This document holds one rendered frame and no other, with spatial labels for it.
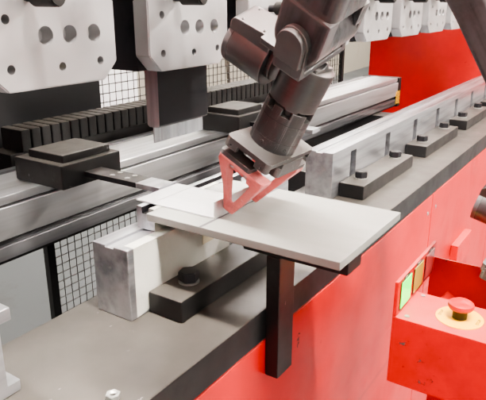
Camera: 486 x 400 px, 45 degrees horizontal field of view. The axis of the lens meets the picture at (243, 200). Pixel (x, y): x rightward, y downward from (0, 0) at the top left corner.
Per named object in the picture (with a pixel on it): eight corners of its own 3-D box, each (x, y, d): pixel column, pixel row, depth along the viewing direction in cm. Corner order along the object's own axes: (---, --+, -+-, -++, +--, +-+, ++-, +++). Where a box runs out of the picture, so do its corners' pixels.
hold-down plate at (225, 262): (182, 324, 73) (181, 302, 72) (148, 312, 75) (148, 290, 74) (298, 244, 96) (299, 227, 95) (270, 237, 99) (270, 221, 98)
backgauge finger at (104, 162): (138, 209, 79) (136, 174, 78) (16, 179, 93) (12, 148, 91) (194, 187, 89) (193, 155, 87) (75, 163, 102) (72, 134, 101)
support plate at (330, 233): (339, 271, 60) (340, 262, 60) (146, 221, 74) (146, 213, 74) (400, 219, 74) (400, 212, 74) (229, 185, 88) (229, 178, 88)
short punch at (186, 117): (160, 144, 75) (156, 67, 72) (148, 142, 76) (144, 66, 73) (207, 130, 83) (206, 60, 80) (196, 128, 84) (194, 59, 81)
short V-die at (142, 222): (155, 231, 76) (153, 209, 75) (137, 226, 78) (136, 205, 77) (241, 191, 92) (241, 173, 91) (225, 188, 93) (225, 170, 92)
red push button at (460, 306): (468, 330, 90) (472, 309, 89) (442, 323, 92) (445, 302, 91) (475, 319, 93) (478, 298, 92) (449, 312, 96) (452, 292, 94)
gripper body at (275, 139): (221, 146, 68) (245, 91, 64) (268, 131, 76) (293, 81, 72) (263, 179, 66) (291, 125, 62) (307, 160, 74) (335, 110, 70)
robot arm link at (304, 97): (324, 71, 60) (348, 67, 65) (273, 37, 63) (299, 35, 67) (295, 127, 64) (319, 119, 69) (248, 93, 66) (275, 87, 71)
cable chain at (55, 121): (23, 153, 103) (21, 130, 101) (1, 148, 106) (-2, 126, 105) (163, 119, 132) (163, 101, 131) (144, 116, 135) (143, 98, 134)
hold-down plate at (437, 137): (425, 158, 149) (426, 146, 148) (404, 155, 152) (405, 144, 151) (457, 136, 172) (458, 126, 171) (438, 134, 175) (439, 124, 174)
